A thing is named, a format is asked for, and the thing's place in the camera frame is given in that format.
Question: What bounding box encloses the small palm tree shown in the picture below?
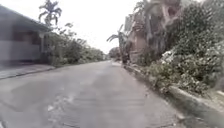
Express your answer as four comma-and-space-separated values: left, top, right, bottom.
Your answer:
106, 24, 132, 66

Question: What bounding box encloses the grey concrete road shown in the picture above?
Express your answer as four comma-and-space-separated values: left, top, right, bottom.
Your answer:
0, 60, 188, 128

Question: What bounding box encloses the row of green bushes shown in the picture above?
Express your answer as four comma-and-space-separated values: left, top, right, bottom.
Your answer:
43, 23, 108, 67

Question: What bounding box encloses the pinkish building behind trees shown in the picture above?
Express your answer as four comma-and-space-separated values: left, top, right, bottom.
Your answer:
123, 0, 183, 66

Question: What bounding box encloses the bushy bank with white flowers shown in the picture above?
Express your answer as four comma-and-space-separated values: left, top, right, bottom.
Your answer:
139, 0, 224, 96

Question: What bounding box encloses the tall palm tree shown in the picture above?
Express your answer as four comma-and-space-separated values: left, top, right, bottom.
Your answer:
38, 0, 63, 28

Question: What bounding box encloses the grey concrete forecourt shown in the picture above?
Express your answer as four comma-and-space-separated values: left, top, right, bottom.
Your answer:
0, 63, 56, 80

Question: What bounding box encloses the concrete kerb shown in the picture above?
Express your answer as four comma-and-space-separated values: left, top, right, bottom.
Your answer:
124, 63, 224, 128

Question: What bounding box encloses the grey building with sloped roof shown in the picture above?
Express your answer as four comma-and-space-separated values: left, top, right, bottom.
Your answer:
0, 4, 53, 66

